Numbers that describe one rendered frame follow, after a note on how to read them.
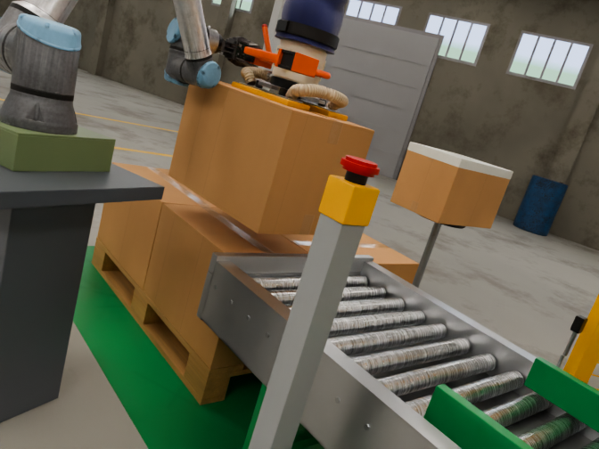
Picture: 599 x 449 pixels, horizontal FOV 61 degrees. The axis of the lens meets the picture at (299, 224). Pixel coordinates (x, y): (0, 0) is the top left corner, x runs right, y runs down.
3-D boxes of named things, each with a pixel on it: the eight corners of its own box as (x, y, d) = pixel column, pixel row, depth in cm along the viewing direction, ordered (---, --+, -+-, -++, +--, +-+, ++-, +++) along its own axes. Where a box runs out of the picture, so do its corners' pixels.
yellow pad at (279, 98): (308, 111, 172) (313, 97, 170) (286, 106, 165) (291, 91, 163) (252, 92, 195) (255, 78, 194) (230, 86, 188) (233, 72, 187)
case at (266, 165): (340, 235, 190) (375, 130, 180) (257, 233, 162) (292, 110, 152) (247, 183, 230) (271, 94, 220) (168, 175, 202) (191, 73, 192)
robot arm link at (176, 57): (176, 84, 176) (183, 47, 173) (157, 78, 183) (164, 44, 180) (197, 90, 183) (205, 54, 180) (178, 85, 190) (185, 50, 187)
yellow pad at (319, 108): (347, 121, 185) (351, 108, 183) (327, 117, 178) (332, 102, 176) (289, 102, 208) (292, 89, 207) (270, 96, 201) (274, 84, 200)
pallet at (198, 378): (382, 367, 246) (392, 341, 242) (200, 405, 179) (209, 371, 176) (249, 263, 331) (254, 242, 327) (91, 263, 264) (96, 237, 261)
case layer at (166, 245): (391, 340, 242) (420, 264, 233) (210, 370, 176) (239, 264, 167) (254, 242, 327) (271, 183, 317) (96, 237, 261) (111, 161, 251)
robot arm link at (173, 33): (162, 43, 180) (168, 13, 178) (193, 53, 189) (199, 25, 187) (174, 44, 174) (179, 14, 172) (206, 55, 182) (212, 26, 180)
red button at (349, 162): (381, 190, 90) (389, 167, 89) (355, 185, 85) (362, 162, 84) (355, 177, 95) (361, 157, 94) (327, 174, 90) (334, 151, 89)
